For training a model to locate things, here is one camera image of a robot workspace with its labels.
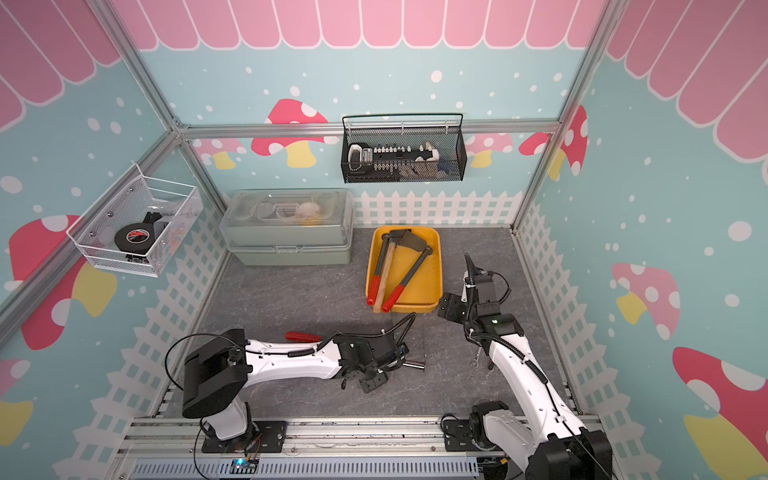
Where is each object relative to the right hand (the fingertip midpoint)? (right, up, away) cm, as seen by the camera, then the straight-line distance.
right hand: (451, 302), depth 83 cm
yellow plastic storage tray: (-6, +1, +18) cm, 19 cm away
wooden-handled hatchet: (-16, +18, +29) cm, 37 cm away
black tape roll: (-78, +17, -12) cm, 81 cm away
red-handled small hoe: (-19, +19, +30) cm, 40 cm away
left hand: (-22, -20, 0) cm, 30 cm away
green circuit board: (-53, -39, -10) cm, 67 cm away
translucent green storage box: (-52, +23, +19) cm, 60 cm away
